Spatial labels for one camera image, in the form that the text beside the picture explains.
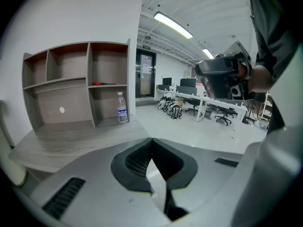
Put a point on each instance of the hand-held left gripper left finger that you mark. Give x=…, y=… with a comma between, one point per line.
x=99, y=193

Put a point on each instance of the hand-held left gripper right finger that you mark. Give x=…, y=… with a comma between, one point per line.
x=208, y=181

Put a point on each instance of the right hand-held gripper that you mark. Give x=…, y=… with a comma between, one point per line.
x=236, y=89

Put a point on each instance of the person's right forearm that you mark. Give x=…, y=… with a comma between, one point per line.
x=266, y=79

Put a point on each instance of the person's right hand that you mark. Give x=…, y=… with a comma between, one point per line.
x=253, y=79

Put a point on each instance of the long ceiling light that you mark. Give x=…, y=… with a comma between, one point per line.
x=208, y=53
x=172, y=23

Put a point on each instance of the black monitor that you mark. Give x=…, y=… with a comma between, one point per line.
x=188, y=82
x=167, y=81

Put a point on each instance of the long white office desk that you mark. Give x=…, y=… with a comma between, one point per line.
x=213, y=100

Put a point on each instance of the black office chair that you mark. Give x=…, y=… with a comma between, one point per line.
x=225, y=116
x=194, y=104

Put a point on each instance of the cardboard box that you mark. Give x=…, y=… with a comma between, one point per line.
x=179, y=101

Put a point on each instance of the black and white backpack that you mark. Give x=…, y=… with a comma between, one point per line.
x=168, y=107
x=162, y=103
x=176, y=112

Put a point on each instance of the grey wooden desk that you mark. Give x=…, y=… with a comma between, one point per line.
x=71, y=141

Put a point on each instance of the dark glass door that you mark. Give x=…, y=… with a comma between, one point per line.
x=145, y=74

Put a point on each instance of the person's black shirt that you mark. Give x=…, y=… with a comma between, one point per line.
x=272, y=32

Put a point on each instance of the green exit sign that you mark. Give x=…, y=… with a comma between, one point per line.
x=146, y=47

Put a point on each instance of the clear plastic water bottle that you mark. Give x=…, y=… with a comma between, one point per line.
x=122, y=110

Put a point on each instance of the grey wooden shelf unit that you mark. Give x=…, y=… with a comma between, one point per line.
x=66, y=96

